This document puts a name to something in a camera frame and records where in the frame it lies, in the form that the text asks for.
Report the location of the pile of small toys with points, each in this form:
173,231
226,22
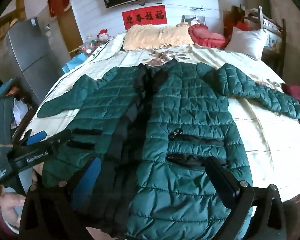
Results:
88,45

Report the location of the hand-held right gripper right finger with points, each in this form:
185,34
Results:
222,182

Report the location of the red wall banner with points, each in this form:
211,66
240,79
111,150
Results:
145,17

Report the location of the red heart-shaped cushion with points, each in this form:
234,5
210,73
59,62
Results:
205,36

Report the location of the framed photo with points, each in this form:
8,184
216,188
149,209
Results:
190,20

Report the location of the red clothes on rack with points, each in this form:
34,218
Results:
240,26

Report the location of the white plastic bag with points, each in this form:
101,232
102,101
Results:
18,110

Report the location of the plush toy with red hat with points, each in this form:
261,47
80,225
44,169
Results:
103,36

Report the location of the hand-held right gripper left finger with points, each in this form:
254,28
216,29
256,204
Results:
90,180

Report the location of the grey refrigerator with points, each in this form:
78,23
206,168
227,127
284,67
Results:
32,55

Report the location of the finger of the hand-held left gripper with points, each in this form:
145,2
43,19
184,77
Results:
37,136
40,152

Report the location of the person's left hand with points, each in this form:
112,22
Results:
12,210

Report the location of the white pillow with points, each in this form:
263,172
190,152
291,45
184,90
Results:
247,41

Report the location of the yellow frilled pillow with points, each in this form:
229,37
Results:
155,37

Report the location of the bed with floral sheet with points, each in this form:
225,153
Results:
252,130

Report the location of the blue bag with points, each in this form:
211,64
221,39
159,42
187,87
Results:
76,61

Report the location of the green quilted puffer jacket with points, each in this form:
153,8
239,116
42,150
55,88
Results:
180,110

